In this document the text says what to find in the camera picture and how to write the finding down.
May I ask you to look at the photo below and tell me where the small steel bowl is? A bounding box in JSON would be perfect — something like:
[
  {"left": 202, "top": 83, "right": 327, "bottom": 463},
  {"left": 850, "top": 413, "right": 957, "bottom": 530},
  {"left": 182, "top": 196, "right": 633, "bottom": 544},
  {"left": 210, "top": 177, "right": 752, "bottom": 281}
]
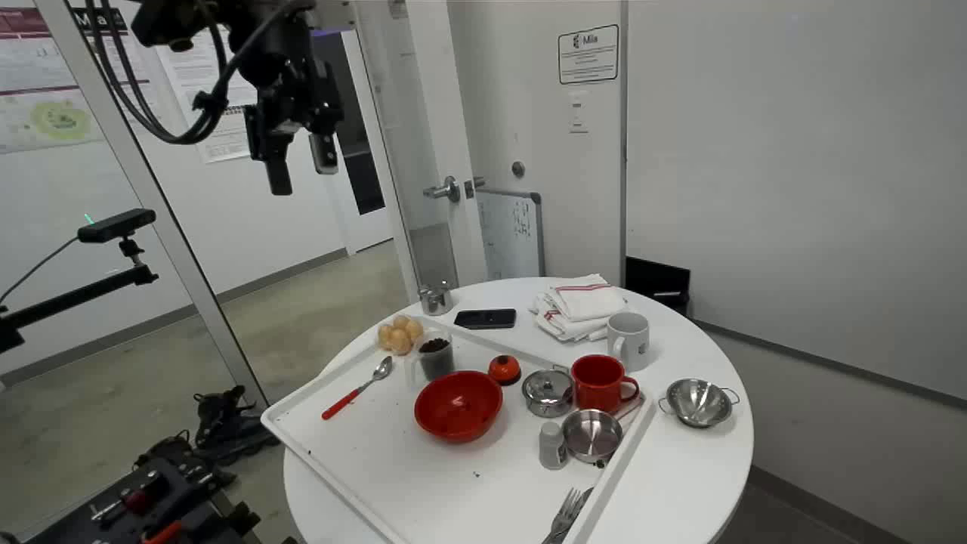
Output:
[{"left": 561, "top": 407, "right": 623, "bottom": 465}]

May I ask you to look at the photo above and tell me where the metal strainer cup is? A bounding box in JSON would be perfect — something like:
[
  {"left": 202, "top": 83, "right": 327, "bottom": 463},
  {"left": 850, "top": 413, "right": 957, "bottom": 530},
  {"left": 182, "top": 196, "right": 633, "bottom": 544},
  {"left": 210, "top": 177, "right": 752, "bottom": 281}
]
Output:
[{"left": 524, "top": 368, "right": 572, "bottom": 421}]

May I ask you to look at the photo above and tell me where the black box on floor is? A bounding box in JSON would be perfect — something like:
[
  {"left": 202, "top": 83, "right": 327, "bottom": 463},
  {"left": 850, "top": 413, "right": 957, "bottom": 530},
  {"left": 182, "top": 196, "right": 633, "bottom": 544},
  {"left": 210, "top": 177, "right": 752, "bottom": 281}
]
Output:
[{"left": 625, "top": 256, "right": 693, "bottom": 315}]

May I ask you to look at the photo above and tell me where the white door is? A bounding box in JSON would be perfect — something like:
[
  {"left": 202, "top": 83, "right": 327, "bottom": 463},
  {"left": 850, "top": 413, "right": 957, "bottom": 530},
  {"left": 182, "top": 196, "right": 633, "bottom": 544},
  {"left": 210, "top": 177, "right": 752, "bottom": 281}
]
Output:
[{"left": 450, "top": 0, "right": 625, "bottom": 283}]

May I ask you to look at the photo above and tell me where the white salt shaker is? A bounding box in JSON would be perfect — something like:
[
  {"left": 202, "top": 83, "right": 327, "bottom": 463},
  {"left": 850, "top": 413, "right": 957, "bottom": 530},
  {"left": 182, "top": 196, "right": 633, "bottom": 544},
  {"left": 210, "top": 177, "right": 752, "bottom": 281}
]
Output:
[{"left": 539, "top": 423, "right": 568, "bottom": 472}]

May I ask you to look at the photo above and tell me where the steel bowl with handles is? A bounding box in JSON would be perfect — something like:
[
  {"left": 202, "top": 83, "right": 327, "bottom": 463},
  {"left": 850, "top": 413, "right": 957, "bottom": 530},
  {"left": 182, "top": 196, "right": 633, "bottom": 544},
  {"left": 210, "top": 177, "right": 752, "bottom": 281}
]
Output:
[{"left": 658, "top": 377, "right": 739, "bottom": 430}]

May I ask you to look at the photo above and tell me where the grey jar of beans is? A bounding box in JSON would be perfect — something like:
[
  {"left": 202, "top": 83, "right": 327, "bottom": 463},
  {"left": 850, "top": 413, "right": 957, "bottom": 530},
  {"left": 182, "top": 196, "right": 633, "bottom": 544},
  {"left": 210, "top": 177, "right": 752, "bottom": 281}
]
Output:
[{"left": 416, "top": 338, "right": 454, "bottom": 381}]

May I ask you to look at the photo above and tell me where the red mug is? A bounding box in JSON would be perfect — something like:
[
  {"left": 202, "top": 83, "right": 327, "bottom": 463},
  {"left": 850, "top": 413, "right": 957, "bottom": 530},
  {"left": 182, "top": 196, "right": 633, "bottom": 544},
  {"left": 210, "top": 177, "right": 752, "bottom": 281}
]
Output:
[{"left": 572, "top": 354, "right": 639, "bottom": 413}]

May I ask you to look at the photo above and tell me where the white folded cloth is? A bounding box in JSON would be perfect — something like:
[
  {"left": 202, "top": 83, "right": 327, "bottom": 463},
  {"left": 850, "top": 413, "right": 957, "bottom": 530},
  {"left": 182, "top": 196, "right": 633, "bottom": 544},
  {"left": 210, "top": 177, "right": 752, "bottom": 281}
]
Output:
[{"left": 531, "top": 275, "right": 625, "bottom": 343}]

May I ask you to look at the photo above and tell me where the red bowl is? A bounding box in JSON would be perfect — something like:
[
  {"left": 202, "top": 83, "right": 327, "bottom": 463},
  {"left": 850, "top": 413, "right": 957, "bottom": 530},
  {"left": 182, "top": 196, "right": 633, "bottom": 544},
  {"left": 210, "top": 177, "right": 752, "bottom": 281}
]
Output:
[{"left": 415, "top": 371, "right": 505, "bottom": 443}]

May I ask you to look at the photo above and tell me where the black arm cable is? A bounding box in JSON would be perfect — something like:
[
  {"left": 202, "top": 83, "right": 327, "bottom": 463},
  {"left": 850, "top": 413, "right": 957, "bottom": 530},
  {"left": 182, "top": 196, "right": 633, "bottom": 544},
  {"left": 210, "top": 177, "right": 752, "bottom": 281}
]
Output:
[{"left": 63, "top": 0, "right": 297, "bottom": 147}]

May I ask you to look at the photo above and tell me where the round white table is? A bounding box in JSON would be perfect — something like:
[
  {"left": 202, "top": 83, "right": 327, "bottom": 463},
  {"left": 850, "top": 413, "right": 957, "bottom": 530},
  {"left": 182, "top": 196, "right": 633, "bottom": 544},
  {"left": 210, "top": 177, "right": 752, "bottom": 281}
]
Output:
[{"left": 283, "top": 279, "right": 756, "bottom": 544}]

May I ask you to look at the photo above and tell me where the metal cutlery at tray edge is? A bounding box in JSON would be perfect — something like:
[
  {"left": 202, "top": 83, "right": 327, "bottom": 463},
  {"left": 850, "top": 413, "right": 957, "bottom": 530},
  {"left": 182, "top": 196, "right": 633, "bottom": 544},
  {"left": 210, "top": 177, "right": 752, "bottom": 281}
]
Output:
[{"left": 542, "top": 485, "right": 591, "bottom": 544}]

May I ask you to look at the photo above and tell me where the red handled metal spoon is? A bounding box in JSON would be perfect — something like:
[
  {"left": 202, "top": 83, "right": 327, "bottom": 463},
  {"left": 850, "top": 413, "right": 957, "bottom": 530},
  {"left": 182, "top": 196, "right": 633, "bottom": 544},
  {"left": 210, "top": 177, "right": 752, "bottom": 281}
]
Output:
[{"left": 320, "top": 356, "right": 396, "bottom": 421}]

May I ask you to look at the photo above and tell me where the yellow bread bun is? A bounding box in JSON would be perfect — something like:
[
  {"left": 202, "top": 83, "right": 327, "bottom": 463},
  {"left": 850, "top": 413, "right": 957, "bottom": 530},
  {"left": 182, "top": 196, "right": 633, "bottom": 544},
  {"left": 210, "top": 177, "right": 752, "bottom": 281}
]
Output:
[{"left": 377, "top": 315, "right": 423, "bottom": 356}]

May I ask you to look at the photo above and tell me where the white mug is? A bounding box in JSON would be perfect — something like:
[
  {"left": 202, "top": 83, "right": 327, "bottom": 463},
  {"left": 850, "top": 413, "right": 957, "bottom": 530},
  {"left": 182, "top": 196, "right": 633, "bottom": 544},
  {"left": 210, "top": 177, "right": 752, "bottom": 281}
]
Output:
[{"left": 606, "top": 310, "right": 651, "bottom": 371}]

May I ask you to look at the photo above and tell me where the metal door handle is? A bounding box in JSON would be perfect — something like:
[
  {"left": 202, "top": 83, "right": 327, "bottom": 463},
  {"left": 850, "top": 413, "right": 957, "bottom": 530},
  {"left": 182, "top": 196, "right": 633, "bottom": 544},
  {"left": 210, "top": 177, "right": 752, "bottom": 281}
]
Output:
[{"left": 423, "top": 175, "right": 485, "bottom": 204}]

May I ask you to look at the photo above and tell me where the black camera on stand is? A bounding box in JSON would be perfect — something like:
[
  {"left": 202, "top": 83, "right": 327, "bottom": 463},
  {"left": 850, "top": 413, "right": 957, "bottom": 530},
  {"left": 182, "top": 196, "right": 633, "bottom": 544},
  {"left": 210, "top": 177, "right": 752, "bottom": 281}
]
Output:
[{"left": 0, "top": 204, "right": 158, "bottom": 354}]

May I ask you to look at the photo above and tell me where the white plastic tray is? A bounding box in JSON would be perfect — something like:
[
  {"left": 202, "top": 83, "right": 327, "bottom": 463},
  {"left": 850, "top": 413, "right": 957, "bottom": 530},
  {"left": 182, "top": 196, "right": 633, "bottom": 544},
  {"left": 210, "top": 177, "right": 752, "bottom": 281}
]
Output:
[{"left": 264, "top": 324, "right": 656, "bottom": 544}]

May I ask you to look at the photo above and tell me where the white door sign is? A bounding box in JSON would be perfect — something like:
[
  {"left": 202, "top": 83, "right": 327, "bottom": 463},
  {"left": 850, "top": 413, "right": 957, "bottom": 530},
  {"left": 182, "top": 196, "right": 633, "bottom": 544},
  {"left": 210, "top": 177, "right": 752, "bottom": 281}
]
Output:
[{"left": 557, "top": 24, "right": 618, "bottom": 83}]

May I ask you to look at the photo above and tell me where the black toolbox on floor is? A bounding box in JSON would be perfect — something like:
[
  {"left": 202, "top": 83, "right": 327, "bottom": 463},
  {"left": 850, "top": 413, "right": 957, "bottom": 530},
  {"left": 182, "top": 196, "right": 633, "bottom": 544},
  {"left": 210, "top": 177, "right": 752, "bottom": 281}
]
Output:
[{"left": 28, "top": 387, "right": 272, "bottom": 544}]

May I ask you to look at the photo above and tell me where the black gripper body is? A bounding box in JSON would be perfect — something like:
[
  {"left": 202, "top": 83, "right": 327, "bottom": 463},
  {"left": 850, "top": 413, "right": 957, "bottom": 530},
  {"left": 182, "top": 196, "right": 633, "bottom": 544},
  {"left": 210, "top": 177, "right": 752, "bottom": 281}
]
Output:
[{"left": 204, "top": 0, "right": 344, "bottom": 132}]

